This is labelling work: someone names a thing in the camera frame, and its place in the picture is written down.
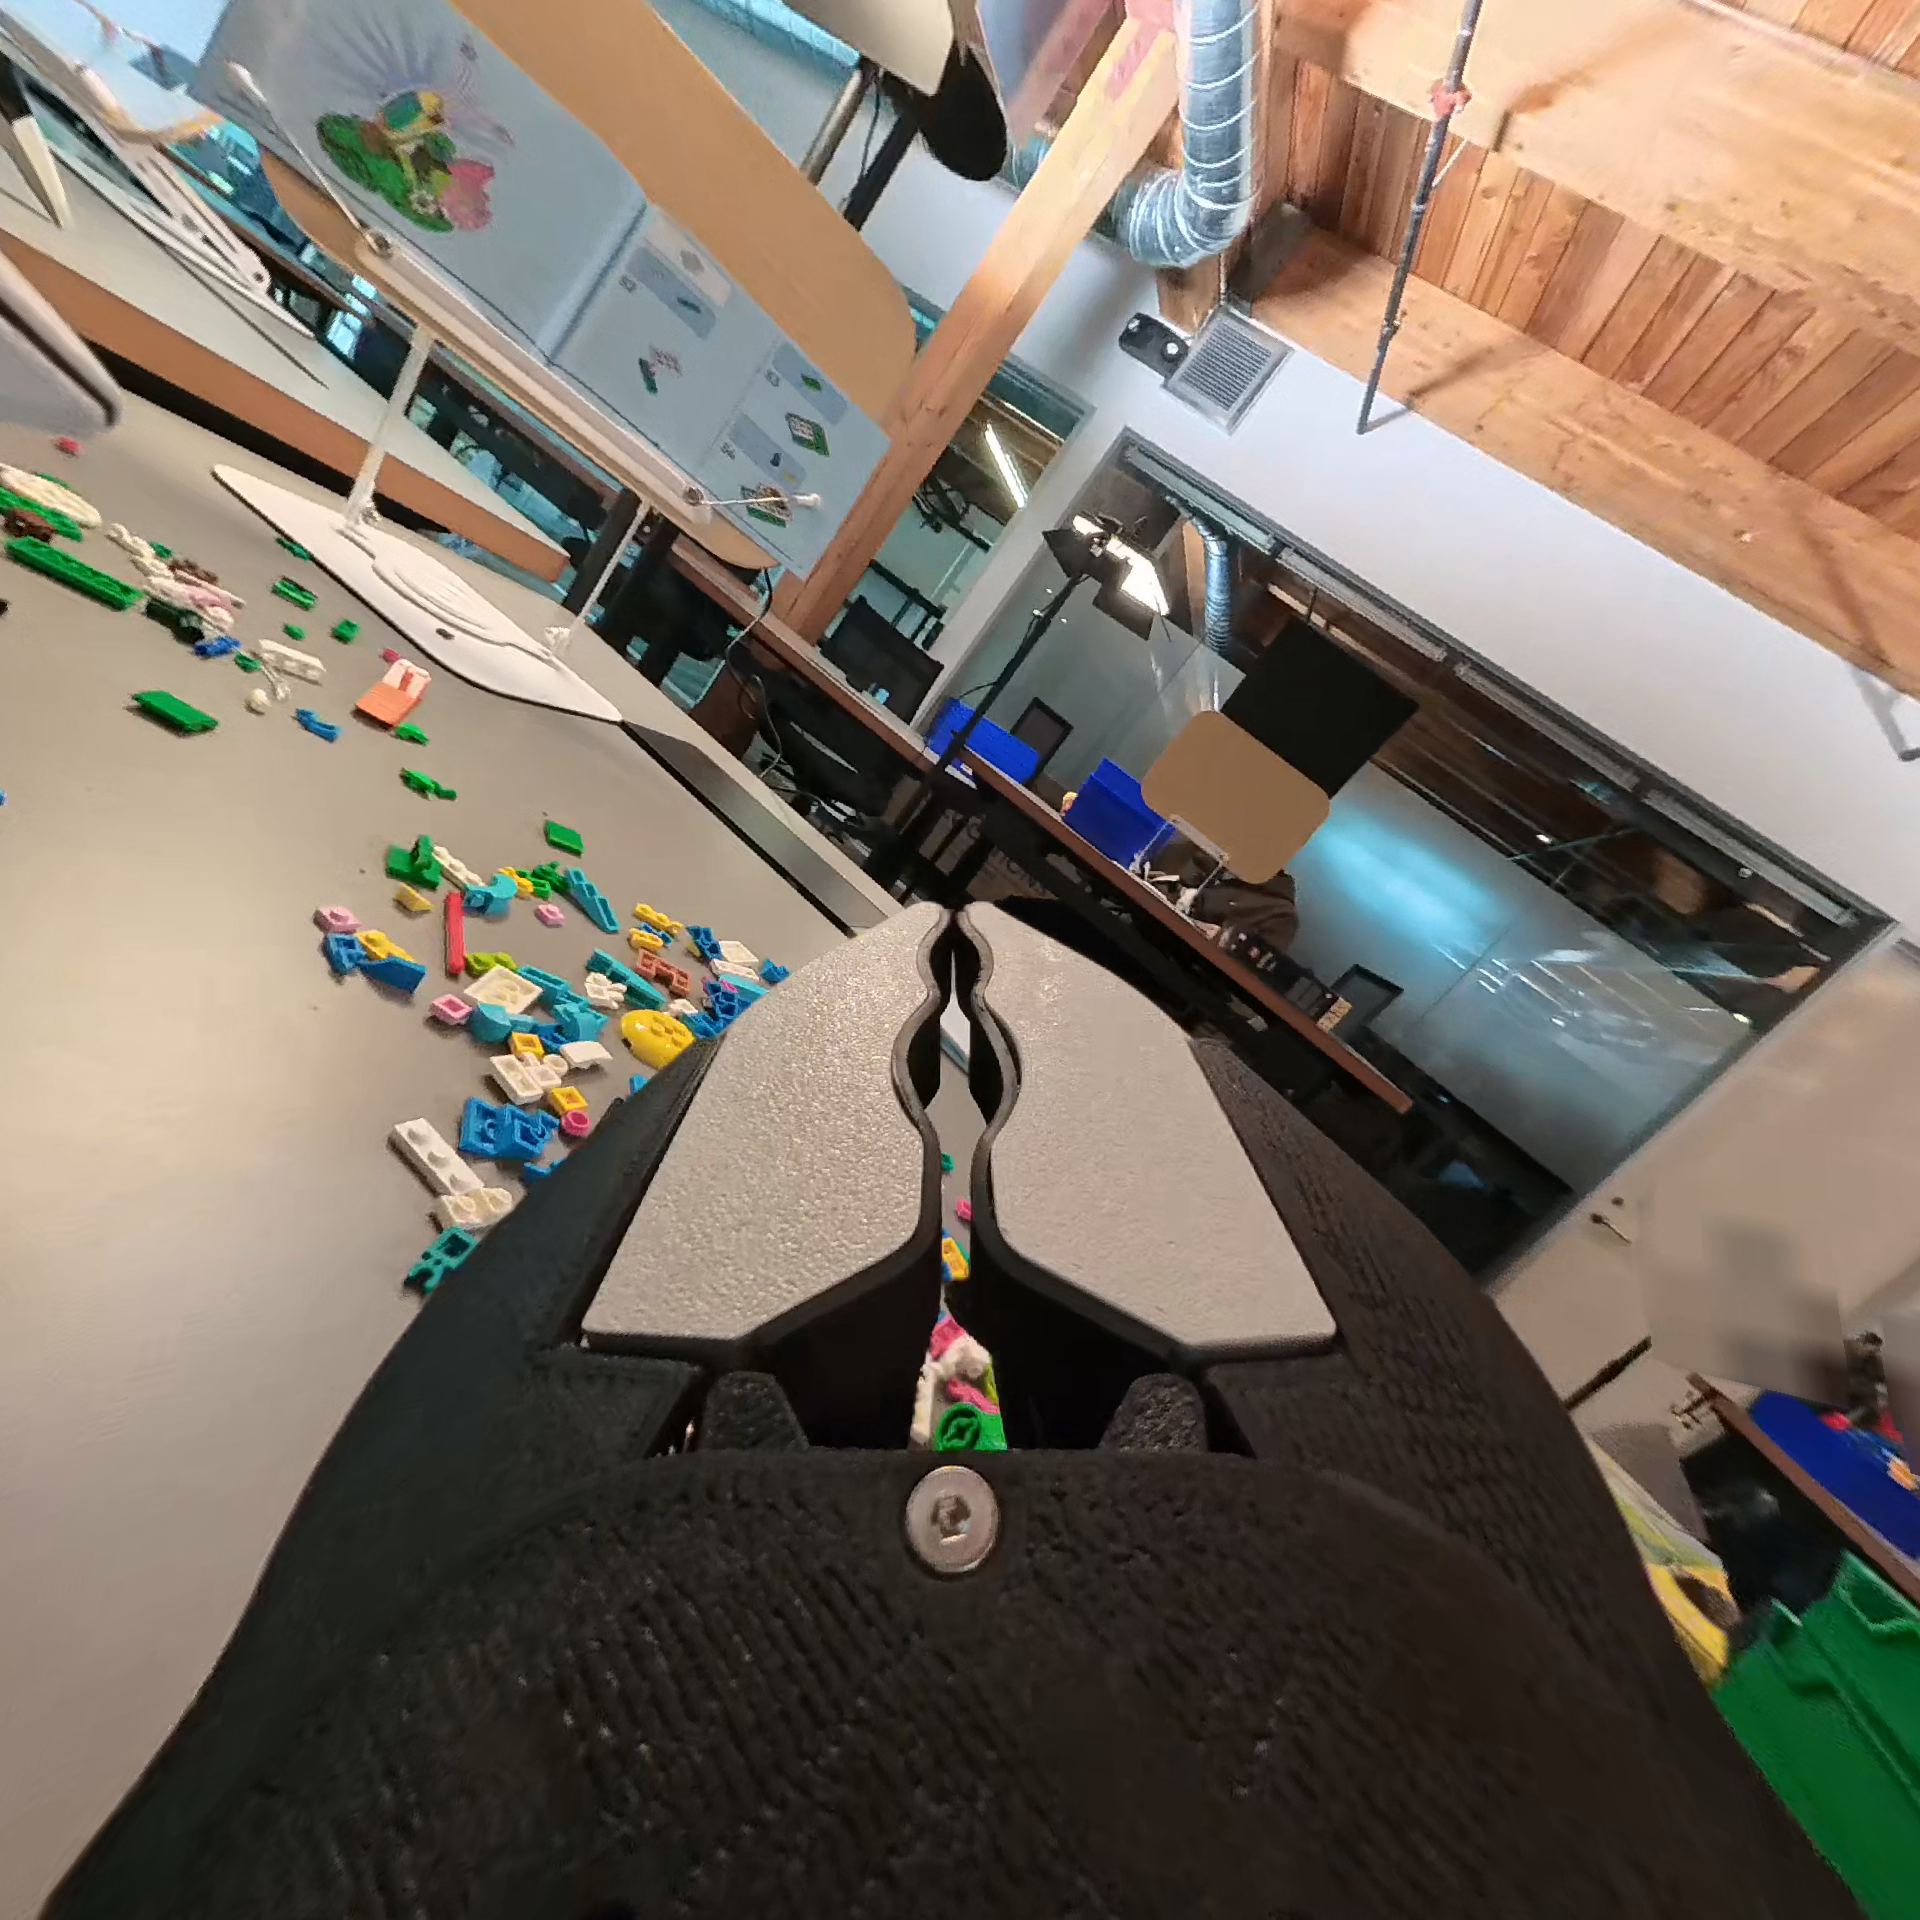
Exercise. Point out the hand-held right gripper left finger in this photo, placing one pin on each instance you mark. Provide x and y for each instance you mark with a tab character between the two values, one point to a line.
781	1171

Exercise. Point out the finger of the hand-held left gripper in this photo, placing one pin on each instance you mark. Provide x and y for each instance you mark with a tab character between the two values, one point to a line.
45	354

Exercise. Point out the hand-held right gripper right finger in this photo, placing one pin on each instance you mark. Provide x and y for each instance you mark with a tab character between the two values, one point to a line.
1142	1184

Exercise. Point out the grey monitor on arm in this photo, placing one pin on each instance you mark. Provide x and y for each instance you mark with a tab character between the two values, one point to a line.
960	107

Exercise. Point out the wood-edged grey desk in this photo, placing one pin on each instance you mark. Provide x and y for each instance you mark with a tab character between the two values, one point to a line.
181	339

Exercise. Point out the dark brown toy brick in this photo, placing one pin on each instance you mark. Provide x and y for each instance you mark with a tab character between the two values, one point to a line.
29	523

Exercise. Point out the white stand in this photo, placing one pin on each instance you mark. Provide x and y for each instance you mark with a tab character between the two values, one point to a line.
165	212

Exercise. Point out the long green flat plate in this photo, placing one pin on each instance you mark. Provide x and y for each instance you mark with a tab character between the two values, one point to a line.
72	575

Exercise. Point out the long wooden table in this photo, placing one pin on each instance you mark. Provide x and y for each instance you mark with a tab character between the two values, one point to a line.
1200	939

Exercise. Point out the scattered group of small bricks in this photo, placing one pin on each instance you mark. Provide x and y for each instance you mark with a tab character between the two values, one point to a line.
181	592

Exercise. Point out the pile of colourful toy bricks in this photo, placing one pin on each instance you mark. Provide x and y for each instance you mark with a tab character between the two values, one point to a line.
524	1036

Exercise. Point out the blue storage bin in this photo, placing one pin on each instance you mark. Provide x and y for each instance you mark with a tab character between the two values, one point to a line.
1118	810
983	743

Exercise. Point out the short green flat plate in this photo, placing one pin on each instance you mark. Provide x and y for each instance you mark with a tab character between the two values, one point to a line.
177	711

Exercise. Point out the white plate brick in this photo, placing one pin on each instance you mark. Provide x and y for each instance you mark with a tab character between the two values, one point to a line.
289	661

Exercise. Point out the orange toy brick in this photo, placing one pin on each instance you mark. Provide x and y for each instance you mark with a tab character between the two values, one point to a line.
394	696

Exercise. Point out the small green toy brick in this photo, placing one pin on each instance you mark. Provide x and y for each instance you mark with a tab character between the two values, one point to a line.
428	783

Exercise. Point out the brick building instruction booklet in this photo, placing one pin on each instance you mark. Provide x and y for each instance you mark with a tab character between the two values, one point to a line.
600	300

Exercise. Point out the studio light on tripod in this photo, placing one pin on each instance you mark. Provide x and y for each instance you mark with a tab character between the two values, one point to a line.
1118	580

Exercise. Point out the instruction booklet on white stand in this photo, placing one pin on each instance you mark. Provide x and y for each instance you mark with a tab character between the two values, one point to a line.
751	196

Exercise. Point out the green plastic crate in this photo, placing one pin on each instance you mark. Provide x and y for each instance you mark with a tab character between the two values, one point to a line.
1830	1724

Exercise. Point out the metal pipe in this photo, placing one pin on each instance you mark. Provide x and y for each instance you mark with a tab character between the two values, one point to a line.
1418	196

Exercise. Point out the green bracket toy brick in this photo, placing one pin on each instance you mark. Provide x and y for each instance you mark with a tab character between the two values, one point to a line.
412	862

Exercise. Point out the wall vent grille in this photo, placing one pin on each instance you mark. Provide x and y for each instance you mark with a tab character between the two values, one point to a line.
1228	370

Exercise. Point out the black wall camera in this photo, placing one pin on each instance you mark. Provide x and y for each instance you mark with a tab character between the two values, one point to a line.
1152	342

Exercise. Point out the wooden post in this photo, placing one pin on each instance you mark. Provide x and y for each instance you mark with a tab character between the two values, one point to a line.
974	330

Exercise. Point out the silver ventilation duct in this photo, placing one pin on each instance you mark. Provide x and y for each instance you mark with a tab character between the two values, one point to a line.
1207	136

